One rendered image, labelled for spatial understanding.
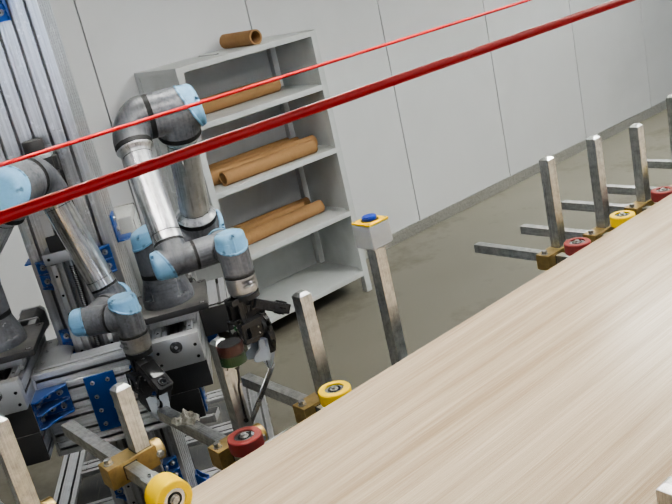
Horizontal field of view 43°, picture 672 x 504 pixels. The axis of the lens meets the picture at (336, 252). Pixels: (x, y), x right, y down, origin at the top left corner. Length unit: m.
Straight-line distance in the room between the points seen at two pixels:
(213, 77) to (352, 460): 3.44
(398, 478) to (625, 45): 6.51
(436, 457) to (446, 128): 4.57
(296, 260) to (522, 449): 3.72
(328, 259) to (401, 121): 1.12
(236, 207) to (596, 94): 3.63
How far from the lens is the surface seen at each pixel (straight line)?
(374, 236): 2.18
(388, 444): 1.83
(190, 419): 2.21
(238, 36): 4.76
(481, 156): 6.44
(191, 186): 2.38
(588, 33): 7.48
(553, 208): 2.76
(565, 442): 1.74
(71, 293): 2.64
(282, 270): 5.27
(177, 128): 2.26
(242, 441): 1.97
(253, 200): 5.10
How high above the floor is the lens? 1.84
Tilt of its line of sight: 18 degrees down
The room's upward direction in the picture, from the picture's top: 13 degrees counter-clockwise
